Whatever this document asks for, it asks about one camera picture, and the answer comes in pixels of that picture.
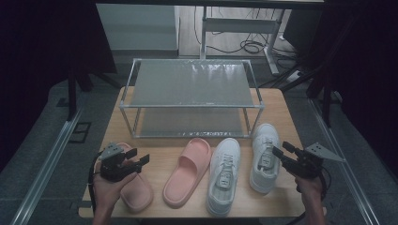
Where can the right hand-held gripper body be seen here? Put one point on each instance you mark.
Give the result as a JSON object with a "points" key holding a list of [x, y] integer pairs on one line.
{"points": [[305, 167]]}

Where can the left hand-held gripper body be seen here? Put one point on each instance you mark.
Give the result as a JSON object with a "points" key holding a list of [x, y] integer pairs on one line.
{"points": [[114, 170]]}

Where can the white sneaker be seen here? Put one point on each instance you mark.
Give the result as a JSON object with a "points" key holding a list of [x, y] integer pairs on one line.
{"points": [[263, 175], [223, 184]]}

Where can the pink slipper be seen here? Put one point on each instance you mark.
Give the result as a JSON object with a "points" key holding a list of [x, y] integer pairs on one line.
{"points": [[139, 195], [184, 178]]}

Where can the metal two-tier shoe rack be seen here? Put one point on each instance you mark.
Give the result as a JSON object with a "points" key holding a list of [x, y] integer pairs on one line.
{"points": [[191, 82]]}

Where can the person's right hand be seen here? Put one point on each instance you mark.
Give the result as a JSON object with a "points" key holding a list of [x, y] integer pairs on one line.
{"points": [[309, 187]]}

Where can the person's left hand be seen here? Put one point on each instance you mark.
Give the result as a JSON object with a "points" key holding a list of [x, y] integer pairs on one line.
{"points": [[108, 190]]}

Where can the black metal stand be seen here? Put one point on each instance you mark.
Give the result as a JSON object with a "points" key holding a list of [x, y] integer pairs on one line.
{"points": [[72, 93], [327, 103]]}

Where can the white power strip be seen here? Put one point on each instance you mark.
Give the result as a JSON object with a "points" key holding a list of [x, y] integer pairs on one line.
{"points": [[295, 76]]}

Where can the white cabinet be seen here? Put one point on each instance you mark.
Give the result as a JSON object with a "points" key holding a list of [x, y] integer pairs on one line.
{"points": [[137, 26]]}

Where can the aluminium floor rail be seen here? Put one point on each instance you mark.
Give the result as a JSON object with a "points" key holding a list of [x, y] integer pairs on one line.
{"points": [[344, 162], [47, 165]]}

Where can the black floor frame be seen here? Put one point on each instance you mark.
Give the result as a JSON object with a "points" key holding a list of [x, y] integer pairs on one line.
{"points": [[79, 132]]}

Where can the white desk frame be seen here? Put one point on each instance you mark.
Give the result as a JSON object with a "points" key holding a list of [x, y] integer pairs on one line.
{"points": [[239, 25]]}

